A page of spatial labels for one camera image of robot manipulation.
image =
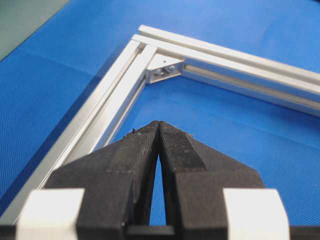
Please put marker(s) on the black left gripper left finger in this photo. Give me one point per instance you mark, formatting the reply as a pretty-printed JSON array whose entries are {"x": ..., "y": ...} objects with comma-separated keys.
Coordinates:
[{"x": 118, "y": 183}]

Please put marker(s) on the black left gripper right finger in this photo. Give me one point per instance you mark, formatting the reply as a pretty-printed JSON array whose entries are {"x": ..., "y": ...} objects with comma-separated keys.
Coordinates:
[{"x": 194, "y": 176}]

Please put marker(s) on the aluminium extrusion frame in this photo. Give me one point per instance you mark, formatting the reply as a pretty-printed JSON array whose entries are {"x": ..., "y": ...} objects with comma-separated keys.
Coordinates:
[{"x": 99, "y": 118}]

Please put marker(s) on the blue mesh mat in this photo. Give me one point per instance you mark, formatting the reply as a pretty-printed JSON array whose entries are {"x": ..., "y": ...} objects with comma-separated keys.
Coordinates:
[{"x": 45, "y": 79}]

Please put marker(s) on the aluminium corner bracket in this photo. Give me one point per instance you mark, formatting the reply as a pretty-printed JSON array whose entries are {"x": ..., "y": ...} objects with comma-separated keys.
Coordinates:
[{"x": 163, "y": 67}]

